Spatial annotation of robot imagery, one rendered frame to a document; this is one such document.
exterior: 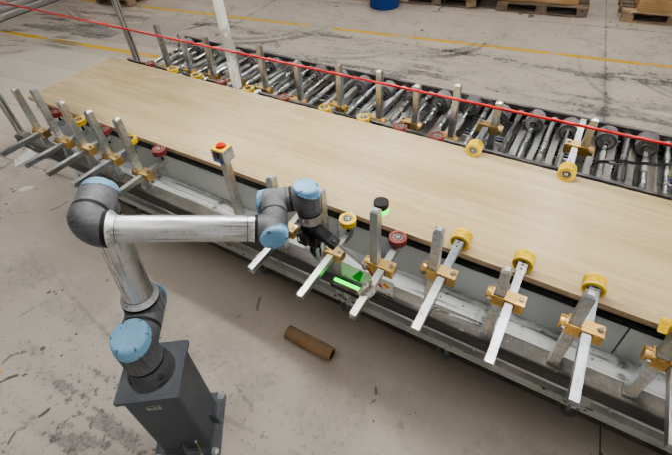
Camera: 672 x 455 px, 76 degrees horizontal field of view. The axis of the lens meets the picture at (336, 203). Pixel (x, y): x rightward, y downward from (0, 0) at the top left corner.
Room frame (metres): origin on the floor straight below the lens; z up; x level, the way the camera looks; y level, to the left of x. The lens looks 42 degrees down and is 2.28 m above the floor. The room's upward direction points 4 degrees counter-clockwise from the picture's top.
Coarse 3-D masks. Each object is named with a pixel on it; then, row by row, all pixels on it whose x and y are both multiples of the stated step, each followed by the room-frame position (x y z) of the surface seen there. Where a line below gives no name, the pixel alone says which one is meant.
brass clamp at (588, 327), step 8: (560, 320) 0.78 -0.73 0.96; (568, 320) 0.78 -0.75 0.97; (560, 328) 0.77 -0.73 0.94; (568, 328) 0.76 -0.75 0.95; (576, 328) 0.75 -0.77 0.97; (584, 328) 0.74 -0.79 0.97; (592, 328) 0.74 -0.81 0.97; (576, 336) 0.74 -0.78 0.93; (592, 336) 0.72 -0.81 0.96; (600, 336) 0.71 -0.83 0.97; (600, 344) 0.70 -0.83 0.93
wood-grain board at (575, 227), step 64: (128, 64) 3.34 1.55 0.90; (128, 128) 2.36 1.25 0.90; (192, 128) 2.31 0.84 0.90; (256, 128) 2.25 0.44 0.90; (320, 128) 2.20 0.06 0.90; (384, 128) 2.15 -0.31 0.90; (384, 192) 1.58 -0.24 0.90; (448, 192) 1.55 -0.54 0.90; (512, 192) 1.51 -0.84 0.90; (576, 192) 1.48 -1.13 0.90; (512, 256) 1.13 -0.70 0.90; (576, 256) 1.10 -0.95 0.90; (640, 256) 1.08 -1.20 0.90; (640, 320) 0.81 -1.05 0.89
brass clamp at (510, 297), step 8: (488, 288) 0.93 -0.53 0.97; (488, 296) 0.91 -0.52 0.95; (496, 296) 0.89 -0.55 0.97; (504, 296) 0.89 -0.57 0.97; (512, 296) 0.89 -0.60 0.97; (520, 296) 0.89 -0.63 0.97; (496, 304) 0.89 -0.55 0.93; (512, 304) 0.86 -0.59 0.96; (520, 304) 0.85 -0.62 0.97; (520, 312) 0.84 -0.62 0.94
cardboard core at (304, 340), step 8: (288, 328) 1.39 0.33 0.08; (296, 328) 1.39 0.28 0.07; (288, 336) 1.35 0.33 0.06; (296, 336) 1.34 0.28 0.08; (304, 336) 1.33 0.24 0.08; (312, 336) 1.34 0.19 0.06; (304, 344) 1.29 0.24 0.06; (312, 344) 1.28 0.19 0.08; (320, 344) 1.27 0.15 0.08; (312, 352) 1.25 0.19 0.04; (320, 352) 1.23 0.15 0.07; (328, 352) 1.22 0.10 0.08; (328, 360) 1.20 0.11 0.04
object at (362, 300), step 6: (390, 252) 1.23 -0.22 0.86; (396, 252) 1.23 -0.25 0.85; (384, 258) 1.20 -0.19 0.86; (390, 258) 1.20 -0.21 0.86; (378, 270) 1.14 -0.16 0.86; (378, 276) 1.11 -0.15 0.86; (378, 282) 1.09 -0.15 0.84; (360, 300) 1.00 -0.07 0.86; (366, 300) 1.00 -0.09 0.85; (354, 306) 0.97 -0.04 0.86; (360, 306) 0.97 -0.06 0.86; (354, 312) 0.94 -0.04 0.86; (360, 312) 0.96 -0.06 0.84; (354, 318) 0.93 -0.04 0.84
